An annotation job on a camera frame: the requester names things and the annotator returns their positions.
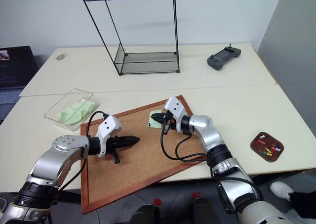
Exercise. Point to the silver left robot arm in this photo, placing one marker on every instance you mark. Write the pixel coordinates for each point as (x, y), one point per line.
(59, 157)

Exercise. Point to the white pushpin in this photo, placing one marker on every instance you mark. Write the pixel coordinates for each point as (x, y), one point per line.
(263, 136)

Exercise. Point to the green pushpin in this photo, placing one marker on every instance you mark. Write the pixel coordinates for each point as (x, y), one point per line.
(263, 154)

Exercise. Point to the wood framed cork board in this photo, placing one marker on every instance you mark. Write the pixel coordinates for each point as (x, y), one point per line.
(138, 154)

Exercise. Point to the green sticky note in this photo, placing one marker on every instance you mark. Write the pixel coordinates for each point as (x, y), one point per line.
(154, 123)
(67, 116)
(86, 105)

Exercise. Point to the clear plastic box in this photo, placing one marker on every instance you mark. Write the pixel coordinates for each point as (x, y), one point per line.
(71, 110)

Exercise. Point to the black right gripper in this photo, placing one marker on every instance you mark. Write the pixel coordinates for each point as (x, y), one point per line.
(169, 123)

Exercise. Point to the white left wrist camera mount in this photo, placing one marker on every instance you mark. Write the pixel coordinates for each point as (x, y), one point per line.
(108, 128)

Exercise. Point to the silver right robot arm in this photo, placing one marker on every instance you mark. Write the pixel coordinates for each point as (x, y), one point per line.
(214, 140)

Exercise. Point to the white shoe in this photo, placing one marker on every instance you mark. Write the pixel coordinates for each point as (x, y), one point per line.
(281, 189)

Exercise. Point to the black trouser leg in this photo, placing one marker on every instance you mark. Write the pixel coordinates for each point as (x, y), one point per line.
(303, 204)

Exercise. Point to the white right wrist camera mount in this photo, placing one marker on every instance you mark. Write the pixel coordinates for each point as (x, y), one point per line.
(175, 107)

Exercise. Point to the dark rounded shape red cap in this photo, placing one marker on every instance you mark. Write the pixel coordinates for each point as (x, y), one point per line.
(203, 209)
(145, 212)

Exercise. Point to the brown rounded tray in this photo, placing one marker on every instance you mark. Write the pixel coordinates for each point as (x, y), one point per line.
(267, 147)

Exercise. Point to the blue pushpin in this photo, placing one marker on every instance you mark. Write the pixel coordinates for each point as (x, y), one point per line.
(278, 148)

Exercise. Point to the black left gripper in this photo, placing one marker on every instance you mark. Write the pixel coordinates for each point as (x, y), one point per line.
(114, 145)

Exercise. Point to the dark laptop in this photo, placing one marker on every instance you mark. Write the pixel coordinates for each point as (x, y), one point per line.
(14, 68)

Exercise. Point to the gray handheld controller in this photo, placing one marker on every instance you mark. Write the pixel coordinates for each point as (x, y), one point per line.
(223, 57)

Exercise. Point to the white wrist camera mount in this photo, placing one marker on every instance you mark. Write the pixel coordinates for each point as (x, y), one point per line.
(108, 128)
(175, 107)

